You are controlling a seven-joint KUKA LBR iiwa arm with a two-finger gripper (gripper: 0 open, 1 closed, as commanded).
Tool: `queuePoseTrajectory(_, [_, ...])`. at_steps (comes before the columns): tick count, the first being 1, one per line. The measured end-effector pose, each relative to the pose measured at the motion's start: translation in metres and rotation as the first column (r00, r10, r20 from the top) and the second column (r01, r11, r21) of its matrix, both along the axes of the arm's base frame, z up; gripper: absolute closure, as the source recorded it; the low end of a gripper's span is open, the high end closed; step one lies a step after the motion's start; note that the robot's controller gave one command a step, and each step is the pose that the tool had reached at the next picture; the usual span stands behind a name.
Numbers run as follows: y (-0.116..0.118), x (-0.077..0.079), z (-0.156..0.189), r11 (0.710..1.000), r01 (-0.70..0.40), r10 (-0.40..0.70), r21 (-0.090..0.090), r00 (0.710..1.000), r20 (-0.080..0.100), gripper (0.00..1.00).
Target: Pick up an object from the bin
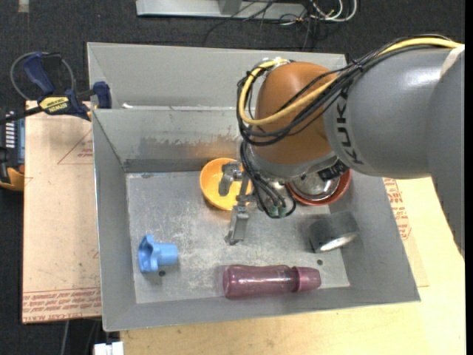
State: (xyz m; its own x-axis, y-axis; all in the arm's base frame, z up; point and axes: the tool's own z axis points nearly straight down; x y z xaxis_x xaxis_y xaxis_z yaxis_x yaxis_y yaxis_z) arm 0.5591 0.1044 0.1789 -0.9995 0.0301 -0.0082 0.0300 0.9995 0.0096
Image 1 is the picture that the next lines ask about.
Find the red bowl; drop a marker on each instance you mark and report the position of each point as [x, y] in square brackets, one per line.
[318, 201]

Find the grey metal bin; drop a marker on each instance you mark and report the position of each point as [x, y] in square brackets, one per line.
[184, 213]

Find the blue plastic fitting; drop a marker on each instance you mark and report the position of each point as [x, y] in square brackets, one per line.
[157, 254]

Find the yellow bowl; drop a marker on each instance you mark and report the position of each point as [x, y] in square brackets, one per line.
[214, 183]

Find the pink plastic baby bottle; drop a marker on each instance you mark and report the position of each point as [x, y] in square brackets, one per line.
[258, 281]

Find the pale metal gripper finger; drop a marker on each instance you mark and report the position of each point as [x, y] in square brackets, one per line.
[225, 183]
[239, 228]

